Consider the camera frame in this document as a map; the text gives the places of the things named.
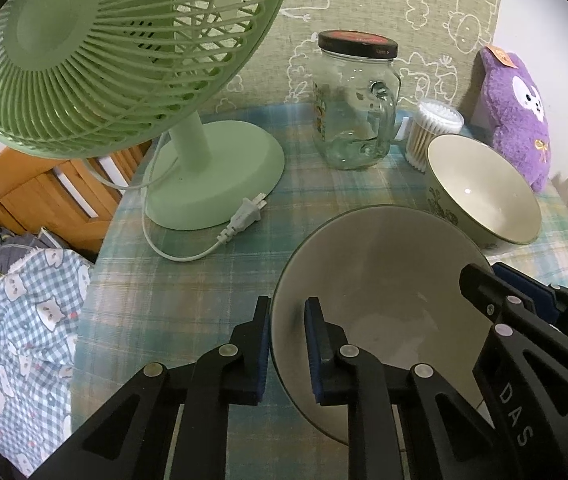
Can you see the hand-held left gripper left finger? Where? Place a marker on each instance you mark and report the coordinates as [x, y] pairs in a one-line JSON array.
[[262, 355]]

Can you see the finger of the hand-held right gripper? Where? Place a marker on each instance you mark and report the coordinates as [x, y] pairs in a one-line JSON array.
[[494, 295], [529, 286]]

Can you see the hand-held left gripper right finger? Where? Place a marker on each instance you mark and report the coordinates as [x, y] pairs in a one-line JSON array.
[[314, 355]]

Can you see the medium leaf pattern bowl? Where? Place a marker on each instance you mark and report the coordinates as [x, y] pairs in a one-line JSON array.
[[484, 195]]

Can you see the grey shallow bowl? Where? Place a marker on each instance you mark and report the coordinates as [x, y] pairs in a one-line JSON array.
[[379, 270]]

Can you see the purple plush toy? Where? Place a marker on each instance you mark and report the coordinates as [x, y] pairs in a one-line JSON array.
[[514, 110]]

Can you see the cotton swab container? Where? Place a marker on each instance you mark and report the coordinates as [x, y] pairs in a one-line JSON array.
[[429, 130]]

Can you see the glass jar with black lid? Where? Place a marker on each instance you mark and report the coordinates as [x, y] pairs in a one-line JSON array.
[[349, 110]]

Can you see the blue checked bear blanket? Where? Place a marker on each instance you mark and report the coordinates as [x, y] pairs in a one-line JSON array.
[[23, 335]]

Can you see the wooden bed headboard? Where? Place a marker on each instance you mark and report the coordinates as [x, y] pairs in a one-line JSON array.
[[38, 200]]

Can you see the green desk fan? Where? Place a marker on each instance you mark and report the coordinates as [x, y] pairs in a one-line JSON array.
[[88, 35]]

